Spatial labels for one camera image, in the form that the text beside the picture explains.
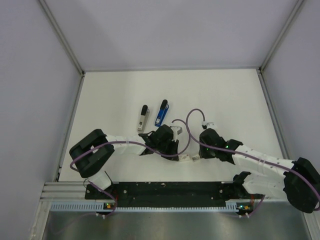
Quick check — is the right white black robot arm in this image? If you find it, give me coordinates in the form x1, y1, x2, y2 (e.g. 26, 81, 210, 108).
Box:
199, 128, 320, 214

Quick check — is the blue black stapler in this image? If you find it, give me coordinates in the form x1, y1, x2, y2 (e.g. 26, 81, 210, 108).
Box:
154, 99, 170, 127

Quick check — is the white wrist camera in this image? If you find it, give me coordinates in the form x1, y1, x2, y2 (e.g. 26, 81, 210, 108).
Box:
201, 120, 218, 130
170, 126, 183, 142

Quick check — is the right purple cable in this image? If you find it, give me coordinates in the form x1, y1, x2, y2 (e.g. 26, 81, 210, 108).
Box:
186, 108, 320, 218

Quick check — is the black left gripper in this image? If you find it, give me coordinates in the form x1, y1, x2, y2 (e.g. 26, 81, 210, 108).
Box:
156, 137, 179, 161

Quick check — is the white red staple box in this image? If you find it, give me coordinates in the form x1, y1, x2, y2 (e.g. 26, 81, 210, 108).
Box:
178, 154, 191, 162

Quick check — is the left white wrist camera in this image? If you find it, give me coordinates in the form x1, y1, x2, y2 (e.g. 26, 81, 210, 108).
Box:
170, 126, 183, 142

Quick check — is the grey black stapler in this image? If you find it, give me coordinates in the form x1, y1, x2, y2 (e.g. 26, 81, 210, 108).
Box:
137, 104, 150, 133

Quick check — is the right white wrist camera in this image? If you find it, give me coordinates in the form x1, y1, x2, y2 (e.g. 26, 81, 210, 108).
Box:
201, 120, 218, 130

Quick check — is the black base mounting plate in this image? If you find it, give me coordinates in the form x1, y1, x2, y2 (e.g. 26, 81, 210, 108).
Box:
84, 181, 253, 208

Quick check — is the grey slotted cable duct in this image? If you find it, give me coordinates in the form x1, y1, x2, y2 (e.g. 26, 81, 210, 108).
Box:
49, 198, 241, 214

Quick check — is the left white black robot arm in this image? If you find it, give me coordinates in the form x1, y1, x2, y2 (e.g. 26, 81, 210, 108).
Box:
69, 124, 183, 199

